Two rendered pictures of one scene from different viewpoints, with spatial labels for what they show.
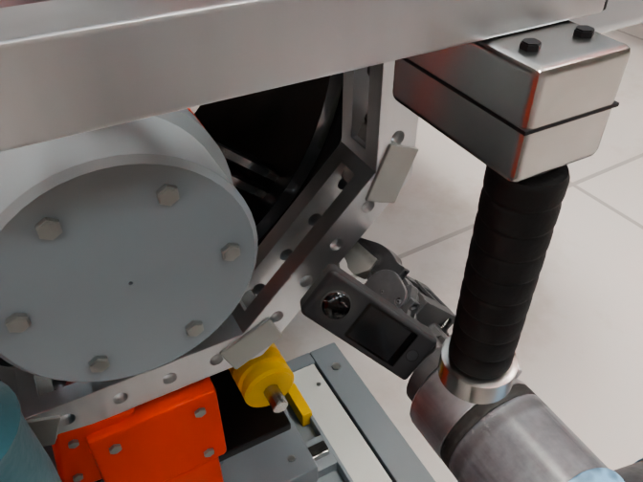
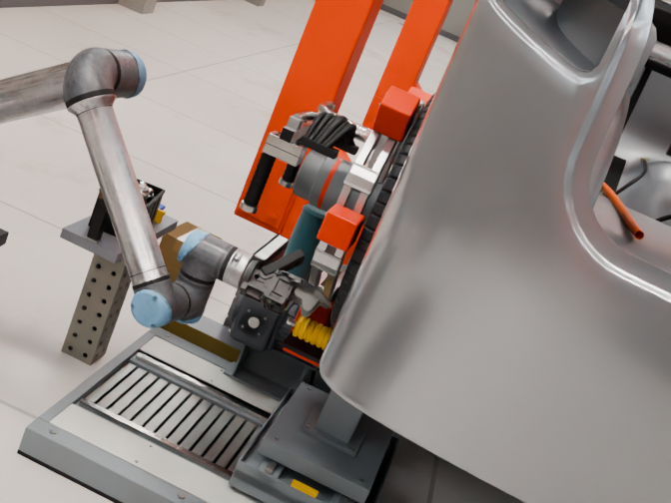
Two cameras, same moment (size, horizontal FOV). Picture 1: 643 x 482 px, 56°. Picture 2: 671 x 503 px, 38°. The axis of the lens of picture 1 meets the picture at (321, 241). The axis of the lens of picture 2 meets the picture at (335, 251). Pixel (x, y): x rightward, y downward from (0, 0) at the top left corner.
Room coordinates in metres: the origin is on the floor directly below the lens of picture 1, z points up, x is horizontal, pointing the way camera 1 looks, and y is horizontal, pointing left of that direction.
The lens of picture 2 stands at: (1.69, -1.80, 1.46)
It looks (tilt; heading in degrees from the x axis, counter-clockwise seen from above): 18 degrees down; 125
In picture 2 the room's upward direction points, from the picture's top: 23 degrees clockwise
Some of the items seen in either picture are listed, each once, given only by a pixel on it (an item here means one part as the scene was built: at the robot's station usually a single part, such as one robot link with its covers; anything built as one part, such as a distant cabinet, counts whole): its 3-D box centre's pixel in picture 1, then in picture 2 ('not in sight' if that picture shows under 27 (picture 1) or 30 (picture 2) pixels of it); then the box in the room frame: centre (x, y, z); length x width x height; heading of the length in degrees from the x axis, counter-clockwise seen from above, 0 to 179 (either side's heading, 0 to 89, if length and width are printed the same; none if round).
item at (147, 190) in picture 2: not in sight; (128, 205); (-0.26, -0.02, 0.51); 0.20 x 0.14 x 0.13; 127
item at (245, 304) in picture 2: not in sight; (296, 349); (0.16, 0.42, 0.26); 0.42 x 0.18 x 0.35; 28
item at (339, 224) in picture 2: not in sight; (340, 227); (0.51, -0.10, 0.85); 0.09 x 0.08 x 0.07; 118
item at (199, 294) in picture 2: not in sight; (188, 295); (0.22, -0.18, 0.51); 0.12 x 0.09 x 0.12; 107
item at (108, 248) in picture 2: not in sight; (123, 228); (-0.27, 0.00, 0.44); 0.43 x 0.17 x 0.03; 118
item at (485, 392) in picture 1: (499, 278); (259, 181); (0.22, -0.09, 0.83); 0.04 x 0.04 x 0.16
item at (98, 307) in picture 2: not in sight; (104, 292); (-0.28, 0.03, 0.21); 0.10 x 0.10 x 0.42; 28
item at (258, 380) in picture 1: (228, 315); (340, 345); (0.50, 0.11, 0.51); 0.29 x 0.06 x 0.06; 28
